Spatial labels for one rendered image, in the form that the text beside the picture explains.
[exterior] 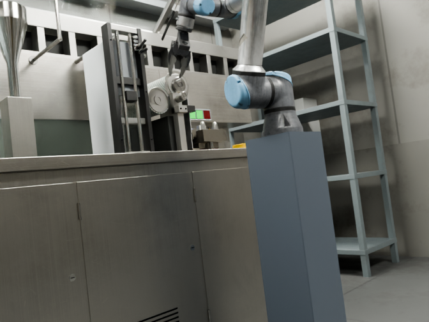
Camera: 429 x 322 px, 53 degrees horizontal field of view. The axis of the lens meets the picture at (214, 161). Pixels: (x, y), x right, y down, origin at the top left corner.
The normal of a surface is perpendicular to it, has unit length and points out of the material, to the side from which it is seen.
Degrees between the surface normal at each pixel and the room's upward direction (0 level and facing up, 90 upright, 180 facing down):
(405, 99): 90
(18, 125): 90
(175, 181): 90
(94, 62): 90
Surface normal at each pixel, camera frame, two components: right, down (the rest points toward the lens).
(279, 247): -0.72, 0.05
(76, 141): 0.68, -0.12
